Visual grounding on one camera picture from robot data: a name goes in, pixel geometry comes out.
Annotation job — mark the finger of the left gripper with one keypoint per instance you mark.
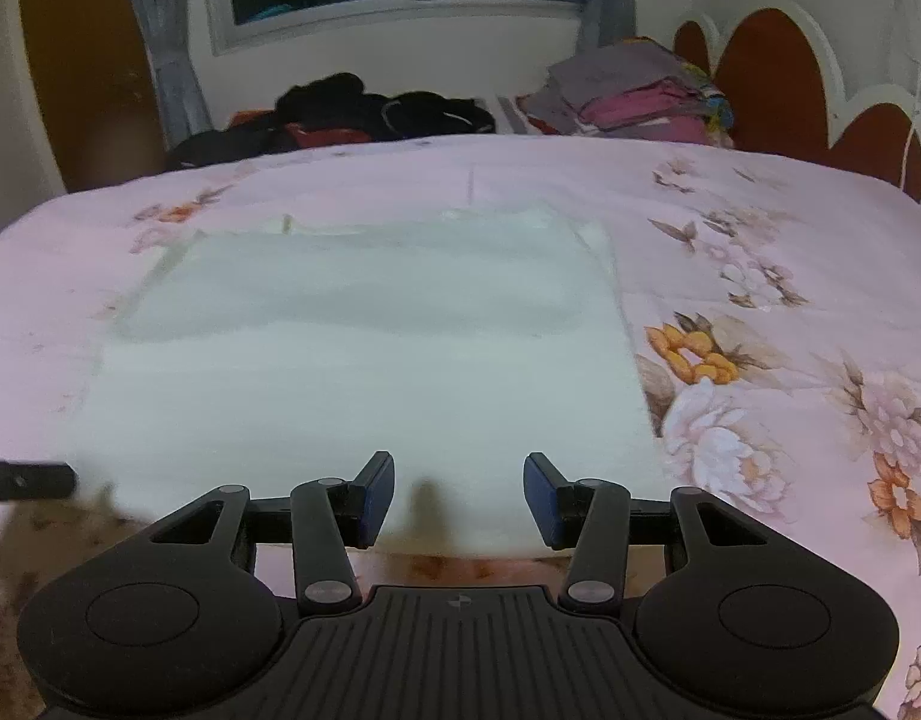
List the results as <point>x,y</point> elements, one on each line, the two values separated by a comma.
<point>36,481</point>

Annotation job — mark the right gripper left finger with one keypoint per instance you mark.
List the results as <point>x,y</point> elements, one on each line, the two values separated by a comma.
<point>204,553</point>

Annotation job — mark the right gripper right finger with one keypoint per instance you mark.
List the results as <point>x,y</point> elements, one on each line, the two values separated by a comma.
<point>597,521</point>

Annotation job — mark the white knit sweater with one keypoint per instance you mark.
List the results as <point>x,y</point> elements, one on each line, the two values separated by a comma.
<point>458,346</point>

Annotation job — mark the pile of black clothes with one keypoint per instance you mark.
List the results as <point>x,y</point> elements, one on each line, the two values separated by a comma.
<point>337,110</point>

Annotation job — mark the stack of folded clothes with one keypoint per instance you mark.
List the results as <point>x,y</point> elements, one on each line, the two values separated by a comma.
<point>635,89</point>

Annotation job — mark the brown wooden door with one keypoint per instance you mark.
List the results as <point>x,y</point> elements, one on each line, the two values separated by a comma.
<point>91,77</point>

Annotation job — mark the red heart headboard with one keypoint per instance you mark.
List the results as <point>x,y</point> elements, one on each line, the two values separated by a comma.
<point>783,79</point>

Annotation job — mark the left grey curtain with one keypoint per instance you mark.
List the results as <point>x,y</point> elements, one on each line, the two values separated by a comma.
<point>182,108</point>

